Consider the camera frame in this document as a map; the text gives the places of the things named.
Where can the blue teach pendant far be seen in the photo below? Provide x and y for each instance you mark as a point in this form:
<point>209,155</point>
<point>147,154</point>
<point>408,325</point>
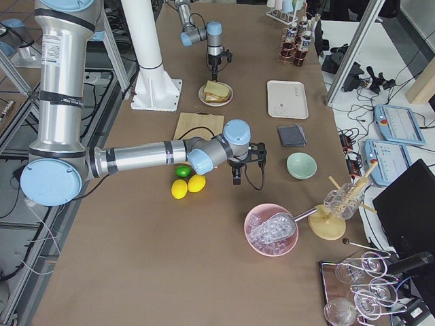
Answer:
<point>398,124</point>

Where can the wine glass rack tray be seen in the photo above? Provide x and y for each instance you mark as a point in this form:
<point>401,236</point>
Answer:
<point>365,291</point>

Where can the white cup rack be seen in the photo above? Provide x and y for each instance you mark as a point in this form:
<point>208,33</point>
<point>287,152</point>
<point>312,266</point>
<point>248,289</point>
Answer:
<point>285,11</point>

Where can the wooden mug tree stand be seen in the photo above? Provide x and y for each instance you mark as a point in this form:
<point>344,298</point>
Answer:
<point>324,224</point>

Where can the yellow lemon right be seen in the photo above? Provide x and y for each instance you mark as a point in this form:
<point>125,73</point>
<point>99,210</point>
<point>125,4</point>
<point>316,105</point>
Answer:
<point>196,183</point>

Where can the yellow lemon left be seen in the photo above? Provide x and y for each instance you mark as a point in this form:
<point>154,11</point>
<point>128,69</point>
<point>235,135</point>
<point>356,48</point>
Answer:
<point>179,189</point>

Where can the metal ice scoop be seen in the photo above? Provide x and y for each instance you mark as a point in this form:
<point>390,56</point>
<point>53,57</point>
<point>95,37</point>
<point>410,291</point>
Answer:
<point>280,226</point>

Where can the blue teach pendant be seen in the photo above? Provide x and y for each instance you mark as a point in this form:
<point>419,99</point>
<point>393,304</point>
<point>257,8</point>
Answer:
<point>398,124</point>
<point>393,159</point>

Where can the white round plate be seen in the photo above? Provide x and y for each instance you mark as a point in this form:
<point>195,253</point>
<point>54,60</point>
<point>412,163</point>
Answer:
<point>201,96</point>

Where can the folded grey cloth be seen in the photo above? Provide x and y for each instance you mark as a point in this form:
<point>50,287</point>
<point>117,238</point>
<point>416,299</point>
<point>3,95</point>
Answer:
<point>292,136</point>

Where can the yellow lemon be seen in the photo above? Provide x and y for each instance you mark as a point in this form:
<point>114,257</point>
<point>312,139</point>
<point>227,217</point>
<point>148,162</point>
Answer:
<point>196,183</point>
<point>179,189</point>

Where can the copper wire bottle rack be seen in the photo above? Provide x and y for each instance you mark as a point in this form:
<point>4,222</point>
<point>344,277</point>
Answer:
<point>294,48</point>

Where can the tea bottle front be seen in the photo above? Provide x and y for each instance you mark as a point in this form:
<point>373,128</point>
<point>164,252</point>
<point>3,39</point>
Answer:
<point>302,49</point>

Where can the pink bowl with ice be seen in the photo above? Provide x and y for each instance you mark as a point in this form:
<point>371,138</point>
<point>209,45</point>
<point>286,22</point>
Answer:
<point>257,216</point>

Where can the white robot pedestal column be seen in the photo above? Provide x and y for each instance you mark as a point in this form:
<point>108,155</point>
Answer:
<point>155,89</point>

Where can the tea bottle back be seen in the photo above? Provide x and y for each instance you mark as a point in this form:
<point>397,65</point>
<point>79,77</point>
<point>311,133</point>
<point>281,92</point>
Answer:
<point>294,33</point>

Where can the blue teach pendant near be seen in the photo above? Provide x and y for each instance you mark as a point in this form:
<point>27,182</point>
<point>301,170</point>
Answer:
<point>393,159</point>

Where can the bread slice on plate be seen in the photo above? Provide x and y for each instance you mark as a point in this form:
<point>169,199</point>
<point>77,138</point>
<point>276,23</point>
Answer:
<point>213,98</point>

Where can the tea bottle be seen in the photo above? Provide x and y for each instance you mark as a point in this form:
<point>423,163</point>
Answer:
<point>302,49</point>
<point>294,33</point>

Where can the black gripper camera mount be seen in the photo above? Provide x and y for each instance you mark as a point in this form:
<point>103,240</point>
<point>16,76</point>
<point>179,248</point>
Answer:
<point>257,153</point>

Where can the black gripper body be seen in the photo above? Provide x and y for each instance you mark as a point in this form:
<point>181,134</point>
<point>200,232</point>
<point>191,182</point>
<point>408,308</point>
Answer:
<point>214,61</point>
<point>236,164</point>

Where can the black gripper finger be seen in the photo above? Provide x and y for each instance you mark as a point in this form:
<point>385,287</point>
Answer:
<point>214,73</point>
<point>236,175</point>

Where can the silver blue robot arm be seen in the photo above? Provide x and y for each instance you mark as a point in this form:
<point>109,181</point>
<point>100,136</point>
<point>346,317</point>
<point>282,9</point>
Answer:
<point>210,32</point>
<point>58,162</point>

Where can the bread slice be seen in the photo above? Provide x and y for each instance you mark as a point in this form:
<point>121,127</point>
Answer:
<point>216,88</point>
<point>213,98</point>

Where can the mint green bowl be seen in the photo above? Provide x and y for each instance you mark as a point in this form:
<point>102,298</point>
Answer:
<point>301,165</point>

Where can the cream rabbit tray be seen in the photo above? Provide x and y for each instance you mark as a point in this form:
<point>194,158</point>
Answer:
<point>287,99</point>

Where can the clear glass mug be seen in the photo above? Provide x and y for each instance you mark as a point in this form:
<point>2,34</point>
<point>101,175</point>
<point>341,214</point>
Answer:
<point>344,202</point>

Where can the wooden cutting board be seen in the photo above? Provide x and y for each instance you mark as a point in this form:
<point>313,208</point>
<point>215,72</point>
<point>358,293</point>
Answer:
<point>202,125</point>

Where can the black laptop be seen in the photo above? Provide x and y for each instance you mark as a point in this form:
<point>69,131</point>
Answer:
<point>406,210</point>

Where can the green lime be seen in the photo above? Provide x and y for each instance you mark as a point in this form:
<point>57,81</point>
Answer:
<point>183,171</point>

